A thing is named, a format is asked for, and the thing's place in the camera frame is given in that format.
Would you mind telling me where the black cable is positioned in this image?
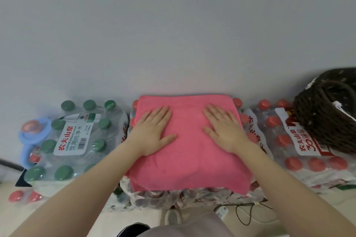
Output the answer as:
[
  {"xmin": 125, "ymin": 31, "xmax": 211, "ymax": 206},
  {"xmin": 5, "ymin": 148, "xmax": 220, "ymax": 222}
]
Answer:
[{"xmin": 214, "ymin": 201, "xmax": 274, "ymax": 226}]

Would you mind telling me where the brown woven basket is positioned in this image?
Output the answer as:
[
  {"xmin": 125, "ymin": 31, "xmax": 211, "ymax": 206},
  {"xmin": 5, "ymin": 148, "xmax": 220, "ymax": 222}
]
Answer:
[{"xmin": 293, "ymin": 68, "xmax": 356, "ymax": 154}]

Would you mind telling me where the pink towel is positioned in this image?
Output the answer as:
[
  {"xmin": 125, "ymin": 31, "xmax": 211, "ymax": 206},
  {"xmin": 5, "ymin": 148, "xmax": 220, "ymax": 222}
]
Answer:
[{"xmin": 126, "ymin": 94, "xmax": 252, "ymax": 196}]

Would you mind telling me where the person's right forearm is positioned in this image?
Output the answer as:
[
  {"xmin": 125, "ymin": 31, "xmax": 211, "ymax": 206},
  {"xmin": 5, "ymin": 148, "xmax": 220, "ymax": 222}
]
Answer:
[{"xmin": 235, "ymin": 141, "xmax": 356, "ymax": 237}]

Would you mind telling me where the person's right hand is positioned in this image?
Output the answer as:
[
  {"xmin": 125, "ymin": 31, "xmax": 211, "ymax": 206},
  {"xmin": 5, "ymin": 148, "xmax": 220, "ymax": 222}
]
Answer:
[{"xmin": 202, "ymin": 103, "xmax": 251, "ymax": 154}]

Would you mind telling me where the person's left forearm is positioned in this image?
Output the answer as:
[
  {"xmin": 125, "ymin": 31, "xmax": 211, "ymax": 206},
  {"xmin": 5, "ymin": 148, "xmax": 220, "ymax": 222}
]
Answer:
[{"xmin": 8, "ymin": 139, "xmax": 148, "ymax": 237}]

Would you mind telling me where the blue lidded water jug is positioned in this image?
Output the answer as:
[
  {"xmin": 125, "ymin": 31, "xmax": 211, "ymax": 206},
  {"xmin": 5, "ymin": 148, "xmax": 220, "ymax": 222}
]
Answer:
[{"xmin": 18, "ymin": 117, "xmax": 53, "ymax": 170}]

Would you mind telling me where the white power strip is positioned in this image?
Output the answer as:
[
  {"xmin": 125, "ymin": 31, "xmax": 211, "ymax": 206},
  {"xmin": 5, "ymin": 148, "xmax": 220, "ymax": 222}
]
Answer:
[{"xmin": 213, "ymin": 205, "xmax": 230, "ymax": 220}]

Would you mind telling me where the stack of bottled water packs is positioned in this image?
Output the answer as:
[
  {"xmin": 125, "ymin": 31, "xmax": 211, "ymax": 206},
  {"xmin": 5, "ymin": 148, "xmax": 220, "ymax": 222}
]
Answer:
[{"xmin": 8, "ymin": 98, "xmax": 356, "ymax": 210}]

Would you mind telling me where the person's left hand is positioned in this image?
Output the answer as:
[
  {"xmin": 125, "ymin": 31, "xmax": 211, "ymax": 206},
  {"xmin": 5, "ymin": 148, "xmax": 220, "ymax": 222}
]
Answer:
[{"xmin": 126, "ymin": 106, "xmax": 178, "ymax": 157}]

